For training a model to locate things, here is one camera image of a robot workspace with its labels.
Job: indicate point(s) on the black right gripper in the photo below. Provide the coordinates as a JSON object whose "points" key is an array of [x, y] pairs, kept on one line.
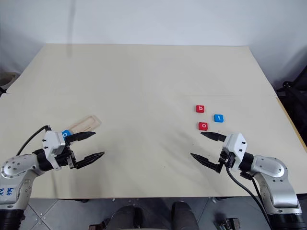
{"points": [[226, 160]]}

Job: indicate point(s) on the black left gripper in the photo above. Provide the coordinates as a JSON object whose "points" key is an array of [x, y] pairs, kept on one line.
{"points": [[67, 161]]}

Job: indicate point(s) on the blue tile letter t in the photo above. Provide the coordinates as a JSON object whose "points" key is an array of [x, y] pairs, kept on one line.
{"points": [[218, 118]]}

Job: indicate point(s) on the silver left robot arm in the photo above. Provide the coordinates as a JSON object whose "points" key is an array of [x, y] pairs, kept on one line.
{"points": [[14, 167]]}

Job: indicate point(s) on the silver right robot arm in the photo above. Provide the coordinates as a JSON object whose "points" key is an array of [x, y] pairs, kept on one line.
{"points": [[271, 167]]}

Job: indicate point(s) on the blue tile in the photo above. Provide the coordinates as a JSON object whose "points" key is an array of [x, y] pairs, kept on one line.
{"points": [[67, 133]]}

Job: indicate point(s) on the red tile letter o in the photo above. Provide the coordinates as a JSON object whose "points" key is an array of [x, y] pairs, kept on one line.
{"points": [[203, 126]]}

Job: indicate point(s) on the beige wooden tile tray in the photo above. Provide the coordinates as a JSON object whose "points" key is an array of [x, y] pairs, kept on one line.
{"points": [[96, 122]]}

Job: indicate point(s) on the red tile letter b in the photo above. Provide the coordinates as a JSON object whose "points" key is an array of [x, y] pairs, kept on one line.
{"points": [[200, 109]]}

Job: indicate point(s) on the black stand equipment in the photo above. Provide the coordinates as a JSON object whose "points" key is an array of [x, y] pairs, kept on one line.
{"points": [[293, 95]]}

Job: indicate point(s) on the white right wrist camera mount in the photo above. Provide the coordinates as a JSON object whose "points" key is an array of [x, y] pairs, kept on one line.
{"points": [[236, 143]]}

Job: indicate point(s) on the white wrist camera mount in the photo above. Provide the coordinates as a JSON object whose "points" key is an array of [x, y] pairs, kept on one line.
{"points": [[51, 143], [236, 143]]}

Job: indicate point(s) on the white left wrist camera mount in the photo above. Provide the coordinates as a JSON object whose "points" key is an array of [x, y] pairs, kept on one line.
{"points": [[51, 143]]}

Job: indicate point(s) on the dark metal bracket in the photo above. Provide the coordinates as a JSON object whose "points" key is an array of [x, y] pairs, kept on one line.
{"points": [[227, 224], [97, 227]]}

